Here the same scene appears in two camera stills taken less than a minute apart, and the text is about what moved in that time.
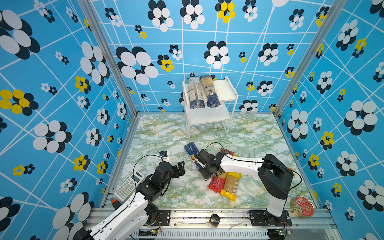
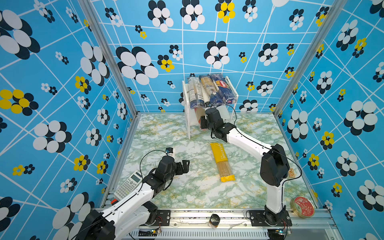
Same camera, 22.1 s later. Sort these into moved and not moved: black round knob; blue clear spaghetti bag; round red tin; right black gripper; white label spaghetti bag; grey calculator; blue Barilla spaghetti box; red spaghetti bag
Moved: blue Barilla spaghetti box; red spaghetti bag; right black gripper
Not moved: white label spaghetti bag; black round knob; grey calculator; blue clear spaghetti bag; round red tin
